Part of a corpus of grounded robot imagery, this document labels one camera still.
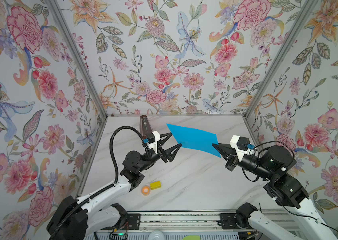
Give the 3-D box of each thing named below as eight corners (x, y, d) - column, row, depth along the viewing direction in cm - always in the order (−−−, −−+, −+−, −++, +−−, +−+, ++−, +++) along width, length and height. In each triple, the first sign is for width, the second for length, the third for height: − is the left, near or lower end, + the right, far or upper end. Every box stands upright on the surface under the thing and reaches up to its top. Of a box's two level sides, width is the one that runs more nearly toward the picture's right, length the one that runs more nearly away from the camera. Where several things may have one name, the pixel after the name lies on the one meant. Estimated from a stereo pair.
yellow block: (150, 190, 86) (150, 188, 85) (149, 184, 89) (149, 183, 87) (161, 187, 87) (161, 186, 86) (160, 182, 90) (160, 180, 88)
